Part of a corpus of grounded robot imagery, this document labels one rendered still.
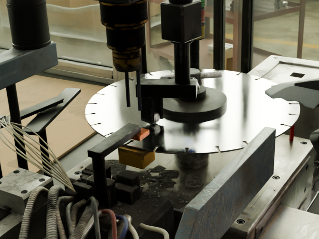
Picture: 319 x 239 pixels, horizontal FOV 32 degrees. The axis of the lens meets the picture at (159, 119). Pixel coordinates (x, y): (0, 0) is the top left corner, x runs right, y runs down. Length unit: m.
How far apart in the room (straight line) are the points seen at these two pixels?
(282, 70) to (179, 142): 0.48
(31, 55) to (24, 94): 0.67
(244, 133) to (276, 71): 0.41
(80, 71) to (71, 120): 0.30
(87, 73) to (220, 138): 0.87
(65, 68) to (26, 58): 0.78
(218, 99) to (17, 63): 0.31
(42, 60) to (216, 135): 0.30
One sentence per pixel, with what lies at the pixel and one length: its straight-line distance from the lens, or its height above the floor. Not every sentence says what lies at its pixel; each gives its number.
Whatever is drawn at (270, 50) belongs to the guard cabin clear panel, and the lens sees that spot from 1.31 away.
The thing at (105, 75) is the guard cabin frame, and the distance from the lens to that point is 1.55.
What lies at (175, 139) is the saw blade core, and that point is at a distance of 0.76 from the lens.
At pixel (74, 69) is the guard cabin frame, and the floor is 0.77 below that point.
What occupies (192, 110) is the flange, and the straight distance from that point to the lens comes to 0.83.
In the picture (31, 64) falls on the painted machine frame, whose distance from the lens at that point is 0.87.
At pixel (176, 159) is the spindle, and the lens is 0.90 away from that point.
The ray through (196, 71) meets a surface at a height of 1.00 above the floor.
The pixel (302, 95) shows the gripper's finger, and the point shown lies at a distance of 0.74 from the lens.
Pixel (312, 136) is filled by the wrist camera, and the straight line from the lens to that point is 0.65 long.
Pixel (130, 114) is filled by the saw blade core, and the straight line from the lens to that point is 0.85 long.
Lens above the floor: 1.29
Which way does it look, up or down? 24 degrees down
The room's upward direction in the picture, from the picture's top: 2 degrees counter-clockwise
